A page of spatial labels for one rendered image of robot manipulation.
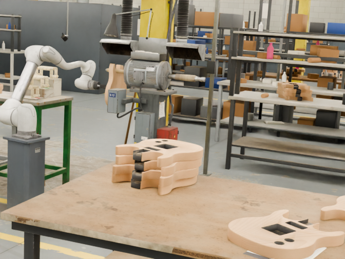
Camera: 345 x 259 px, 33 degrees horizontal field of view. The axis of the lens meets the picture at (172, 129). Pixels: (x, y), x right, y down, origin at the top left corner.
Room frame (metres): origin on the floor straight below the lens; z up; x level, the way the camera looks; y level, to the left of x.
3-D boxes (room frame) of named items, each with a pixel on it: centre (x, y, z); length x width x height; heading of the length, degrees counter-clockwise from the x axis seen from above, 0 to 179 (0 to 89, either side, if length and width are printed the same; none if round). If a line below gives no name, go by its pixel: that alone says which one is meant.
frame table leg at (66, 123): (5.72, 1.05, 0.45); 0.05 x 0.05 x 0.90; 68
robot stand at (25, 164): (4.80, 1.22, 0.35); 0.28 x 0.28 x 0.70; 60
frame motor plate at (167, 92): (5.19, 0.19, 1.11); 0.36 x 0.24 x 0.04; 68
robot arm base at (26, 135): (4.79, 1.20, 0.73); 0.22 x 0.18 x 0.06; 60
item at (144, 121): (5.05, 0.25, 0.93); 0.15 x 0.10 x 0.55; 68
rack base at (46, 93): (5.62, 1.33, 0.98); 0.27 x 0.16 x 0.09; 71
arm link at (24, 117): (4.80, 1.22, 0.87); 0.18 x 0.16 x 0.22; 62
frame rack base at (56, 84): (5.77, 1.28, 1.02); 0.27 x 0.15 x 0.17; 71
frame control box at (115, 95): (5.02, 0.42, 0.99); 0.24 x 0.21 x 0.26; 68
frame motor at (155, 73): (5.21, 0.25, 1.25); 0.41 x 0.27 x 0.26; 68
